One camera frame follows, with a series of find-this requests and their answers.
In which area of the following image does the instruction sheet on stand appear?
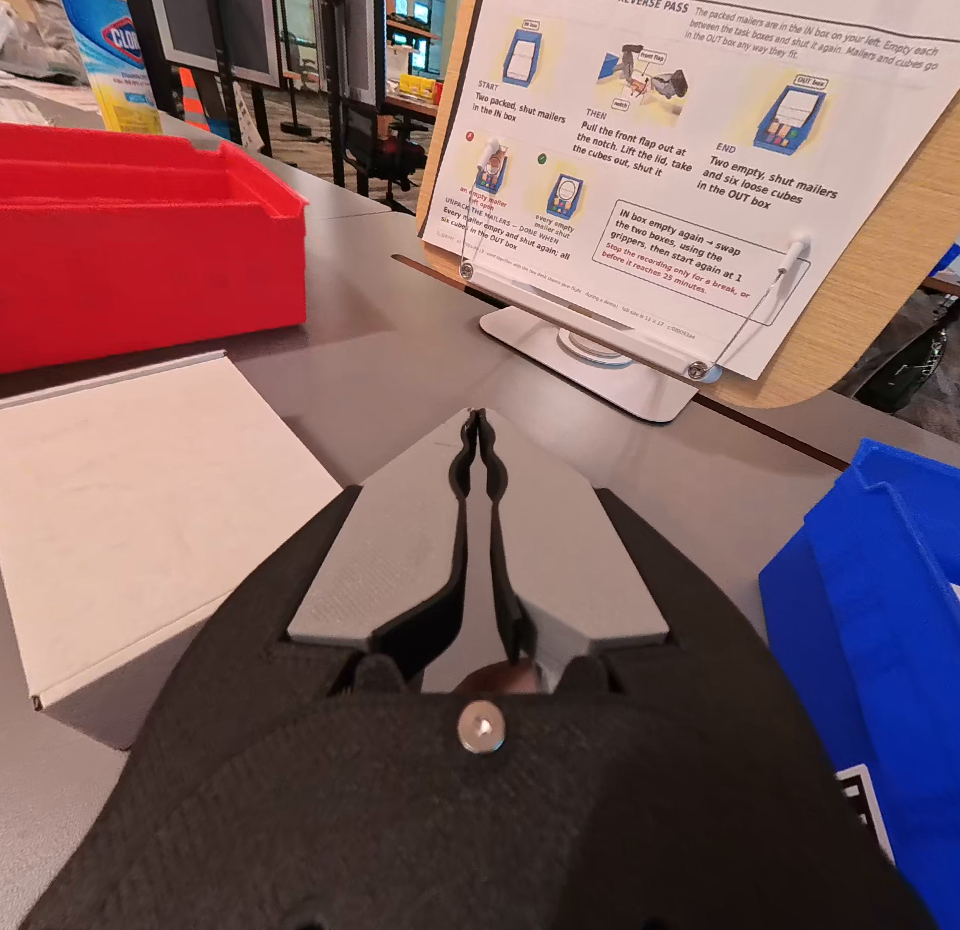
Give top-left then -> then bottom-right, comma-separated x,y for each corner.
416,0 -> 960,411

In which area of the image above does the black metal stand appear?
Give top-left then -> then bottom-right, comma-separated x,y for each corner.
196,0 -> 252,147

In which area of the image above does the blue plastic bin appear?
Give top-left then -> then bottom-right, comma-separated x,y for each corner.
759,439 -> 960,930

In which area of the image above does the red plastic bin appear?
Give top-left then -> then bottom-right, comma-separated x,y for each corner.
0,122 -> 310,376

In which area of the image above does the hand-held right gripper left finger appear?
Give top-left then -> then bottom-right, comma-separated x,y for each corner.
287,409 -> 477,680

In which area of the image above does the wipes canister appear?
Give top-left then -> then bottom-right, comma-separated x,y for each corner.
58,0 -> 165,135

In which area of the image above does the white cardboard box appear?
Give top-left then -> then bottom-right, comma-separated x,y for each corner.
0,351 -> 345,751

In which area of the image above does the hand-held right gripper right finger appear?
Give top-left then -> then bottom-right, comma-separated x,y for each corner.
480,409 -> 670,691

